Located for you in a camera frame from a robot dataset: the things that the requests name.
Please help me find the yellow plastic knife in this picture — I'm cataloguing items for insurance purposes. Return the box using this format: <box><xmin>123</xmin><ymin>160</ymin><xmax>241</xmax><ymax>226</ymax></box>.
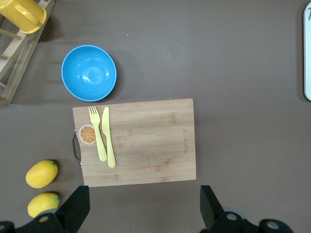
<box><xmin>101</xmin><ymin>106</ymin><xmax>117</xmax><ymax>168</ymax></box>

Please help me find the wooden mug rack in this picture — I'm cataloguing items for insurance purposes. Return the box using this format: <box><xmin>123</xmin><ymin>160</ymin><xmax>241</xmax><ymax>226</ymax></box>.
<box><xmin>0</xmin><ymin>0</ymin><xmax>56</xmax><ymax>105</ymax></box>

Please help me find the yellow mug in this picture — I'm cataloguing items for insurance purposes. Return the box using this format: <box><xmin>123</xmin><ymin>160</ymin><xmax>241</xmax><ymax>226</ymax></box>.
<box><xmin>0</xmin><ymin>0</ymin><xmax>47</xmax><ymax>34</ymax></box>

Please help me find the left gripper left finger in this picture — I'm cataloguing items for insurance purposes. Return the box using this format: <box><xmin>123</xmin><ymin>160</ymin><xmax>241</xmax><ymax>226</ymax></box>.
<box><xmin>17</xmin><ymin>185</ymin><xmax>90</xmax><ymax>233</ymax></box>

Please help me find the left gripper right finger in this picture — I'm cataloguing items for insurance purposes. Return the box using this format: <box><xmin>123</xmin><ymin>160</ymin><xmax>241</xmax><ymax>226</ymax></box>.
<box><xmin>199</xmin><ymin>185</ymin><xmax>258</xmax><ymax>233</ymax></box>

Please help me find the blue bowl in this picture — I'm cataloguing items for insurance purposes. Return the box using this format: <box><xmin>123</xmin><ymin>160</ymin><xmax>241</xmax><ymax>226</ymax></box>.
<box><xmin>61</xmin><ymin>45</ymin><xmax>118</xmax><ymax>102</ymax></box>

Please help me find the cream bear print tray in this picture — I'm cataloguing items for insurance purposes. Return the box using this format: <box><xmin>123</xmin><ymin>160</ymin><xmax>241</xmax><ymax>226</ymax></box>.
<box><xmin>303</xmin><ymin>3</ymin><xmax>311</xmax><ymax>101</ymax></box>

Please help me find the wooden cutting board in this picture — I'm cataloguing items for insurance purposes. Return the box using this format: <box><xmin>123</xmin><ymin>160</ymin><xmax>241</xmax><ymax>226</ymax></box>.
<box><xmin>72</xmin><ymin>98</ymin><xmax>197</xmax><ymax>187</ymax></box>

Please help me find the orange slice sticker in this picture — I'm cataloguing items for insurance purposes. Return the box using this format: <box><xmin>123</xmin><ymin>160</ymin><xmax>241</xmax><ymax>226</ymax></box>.
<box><xmin>77</xmin><ymin>123</ymin><xmax>98</xmax><ymax>146</ymax></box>

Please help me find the yellow plastic fork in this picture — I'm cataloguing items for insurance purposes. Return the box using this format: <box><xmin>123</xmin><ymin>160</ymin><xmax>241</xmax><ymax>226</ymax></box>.
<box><xmin>88</xmin><ymin>105</ymin><xmax>108</xmax><ymax>162</ymax></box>

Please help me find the yellow lemon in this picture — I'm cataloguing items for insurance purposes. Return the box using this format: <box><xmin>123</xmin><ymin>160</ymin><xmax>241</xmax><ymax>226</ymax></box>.
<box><xmin>25</xmin><ymin>160</ymin><xmax>59</xmax><ymax>189</ymax></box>
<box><xmin>27</xmin><ymin>193</ymin><xmax>60</xmax><ymax>218</ymax></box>

